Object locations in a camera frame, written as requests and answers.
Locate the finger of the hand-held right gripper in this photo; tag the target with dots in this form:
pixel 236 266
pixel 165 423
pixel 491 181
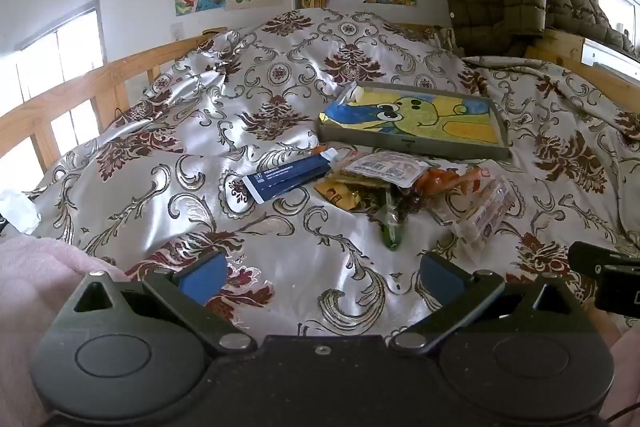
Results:
pixel 587 257

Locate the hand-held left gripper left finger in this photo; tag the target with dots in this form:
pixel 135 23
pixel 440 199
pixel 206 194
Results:
pixel 202 279

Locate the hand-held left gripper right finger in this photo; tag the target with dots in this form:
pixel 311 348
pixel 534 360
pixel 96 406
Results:
pixel 439 279

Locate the green snack packet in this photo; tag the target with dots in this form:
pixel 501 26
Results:
pixel 395 222

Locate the clear packet of white snacks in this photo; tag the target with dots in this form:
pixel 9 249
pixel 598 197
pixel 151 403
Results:
pixel 485 207

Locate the orange snack packet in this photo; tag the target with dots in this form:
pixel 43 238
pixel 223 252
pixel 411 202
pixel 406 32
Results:
pixel 440 180

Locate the white pink snack packet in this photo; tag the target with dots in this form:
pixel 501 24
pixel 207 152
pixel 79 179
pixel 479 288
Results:
pixel 385 169

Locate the blue tube with orange cap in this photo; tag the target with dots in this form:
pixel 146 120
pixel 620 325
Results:
pixel 290 177

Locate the grey tray with cartoon picture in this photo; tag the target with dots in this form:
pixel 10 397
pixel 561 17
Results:
pixel 425 122

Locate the floral satin blanket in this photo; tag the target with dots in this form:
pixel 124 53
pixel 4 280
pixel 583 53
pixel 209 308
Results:
pixel 200 107

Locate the pink fleece blanket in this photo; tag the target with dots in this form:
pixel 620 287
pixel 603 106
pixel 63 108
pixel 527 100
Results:
pixel 30 292

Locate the white tissue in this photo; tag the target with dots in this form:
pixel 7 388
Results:
pixel 17 212

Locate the window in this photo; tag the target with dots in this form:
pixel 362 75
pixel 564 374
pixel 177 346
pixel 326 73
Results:
pixel 75 42

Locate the light wooden bed frame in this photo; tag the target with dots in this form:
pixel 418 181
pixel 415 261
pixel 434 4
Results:
pixel 565 49

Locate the wooden bed rail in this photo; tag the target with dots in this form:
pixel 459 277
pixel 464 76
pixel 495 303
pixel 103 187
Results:
pixel 75 82

